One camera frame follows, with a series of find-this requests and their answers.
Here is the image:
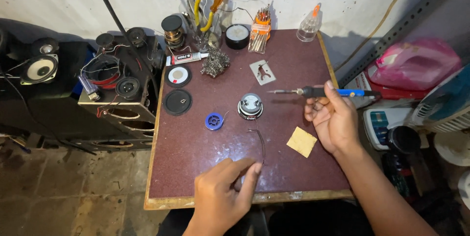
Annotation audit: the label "metal soldering iron stand plate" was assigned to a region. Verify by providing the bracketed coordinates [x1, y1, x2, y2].
[249, 60, 277, 86]

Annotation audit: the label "white blue appliance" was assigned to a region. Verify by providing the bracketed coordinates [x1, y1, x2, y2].
[363, 107, 417, 151]

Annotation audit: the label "yellow sponge square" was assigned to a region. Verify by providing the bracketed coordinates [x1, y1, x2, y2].
[286, 126, 318, 158]

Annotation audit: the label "black round speaker cone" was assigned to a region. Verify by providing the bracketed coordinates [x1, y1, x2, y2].
[163, 89, 193, 116]

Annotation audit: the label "wooden table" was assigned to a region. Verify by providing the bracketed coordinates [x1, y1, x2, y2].
[144, 28, 354, 211]

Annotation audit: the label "glass jar of tools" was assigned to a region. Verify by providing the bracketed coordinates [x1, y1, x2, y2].
[179, 0, 223, 53]

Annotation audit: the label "black disc with white centre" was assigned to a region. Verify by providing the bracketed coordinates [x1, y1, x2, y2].
[164, 64, 192, 88]

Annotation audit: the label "white red carton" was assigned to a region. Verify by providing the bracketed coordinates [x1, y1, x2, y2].
[343, 71, 375, 110]

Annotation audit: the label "yellow handled pliers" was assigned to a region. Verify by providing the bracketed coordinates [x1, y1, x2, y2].
[193, 0, 214, 33]

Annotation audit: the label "black speaker cabinet with parts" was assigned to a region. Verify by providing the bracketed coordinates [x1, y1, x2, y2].
[76, 27, 166, 152]

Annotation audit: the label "person's right hand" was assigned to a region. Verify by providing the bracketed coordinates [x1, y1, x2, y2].
[304, 80, 362, 156]

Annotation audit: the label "black round tin white lid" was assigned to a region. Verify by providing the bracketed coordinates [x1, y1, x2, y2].
[225, 24, 250, 50]

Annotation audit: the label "thin dark wire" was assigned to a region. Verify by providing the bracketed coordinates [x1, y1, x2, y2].
[247, 119, 266, 165]

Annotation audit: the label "blue solder wire spool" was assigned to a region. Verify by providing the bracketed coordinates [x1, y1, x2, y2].
[204, 112, 225, 131]

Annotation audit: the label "clear plastic squeeze bottle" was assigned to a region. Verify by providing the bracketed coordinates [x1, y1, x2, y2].
[296, 3, 322, 43]

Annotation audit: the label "person's legs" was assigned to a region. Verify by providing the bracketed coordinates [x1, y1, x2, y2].
[156, 199, 375, 236]

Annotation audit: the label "black thick cable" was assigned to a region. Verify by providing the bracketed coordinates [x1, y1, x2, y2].
[85, 0, 160, 101]

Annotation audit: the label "white electric fan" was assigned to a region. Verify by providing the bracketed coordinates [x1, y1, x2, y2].
[411, 63, 470, 134]

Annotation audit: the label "blue black soldering iron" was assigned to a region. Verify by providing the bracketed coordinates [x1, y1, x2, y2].
[267, 86, 382, 99]

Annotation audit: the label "perforated metal angle bar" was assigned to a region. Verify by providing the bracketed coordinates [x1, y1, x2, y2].
[337, 0, 470, 89]

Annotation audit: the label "person's left hand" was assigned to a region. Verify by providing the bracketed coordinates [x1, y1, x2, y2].
[182, 157, 263, 236]

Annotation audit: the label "yellow cord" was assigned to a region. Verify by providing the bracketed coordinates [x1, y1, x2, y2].
[332, 0, 421, 73]

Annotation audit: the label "pink plastic bag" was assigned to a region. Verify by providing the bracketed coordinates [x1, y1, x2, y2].
[367, 38, 462, 91]

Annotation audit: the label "metal wool tip cleaner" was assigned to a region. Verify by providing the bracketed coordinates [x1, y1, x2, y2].
[200, 47, 231, 79]

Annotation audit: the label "small round speaker driver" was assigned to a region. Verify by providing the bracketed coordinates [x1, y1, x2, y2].
[237, 93, 264, 120]

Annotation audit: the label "orange precision screwdriver set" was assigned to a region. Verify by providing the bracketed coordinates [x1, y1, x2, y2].
[248, 4, 272, 54]

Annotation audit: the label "black loudspeaker with white cone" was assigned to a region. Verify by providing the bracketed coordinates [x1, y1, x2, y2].
[19, 54, 59, 85]

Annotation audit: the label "white glue tube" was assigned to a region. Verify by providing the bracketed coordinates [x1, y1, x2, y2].
[165, 52, 209, 66]

